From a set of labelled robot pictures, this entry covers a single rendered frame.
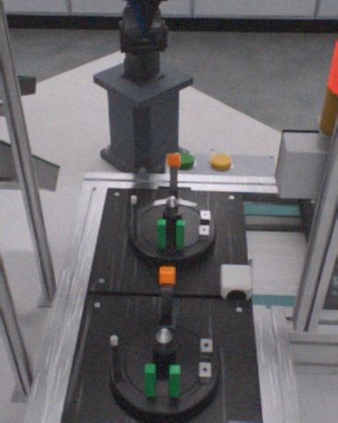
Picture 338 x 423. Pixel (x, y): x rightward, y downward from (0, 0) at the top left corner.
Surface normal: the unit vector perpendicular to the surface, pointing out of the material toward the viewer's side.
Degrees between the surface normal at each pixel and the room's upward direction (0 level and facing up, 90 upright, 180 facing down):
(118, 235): 0
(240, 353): 0
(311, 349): 90
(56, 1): 90
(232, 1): 90
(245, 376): 0
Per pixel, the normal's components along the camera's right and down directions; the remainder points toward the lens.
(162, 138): 0.69, 0.47
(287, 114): 0.00, -0.76
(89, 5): -0.03, 0.65
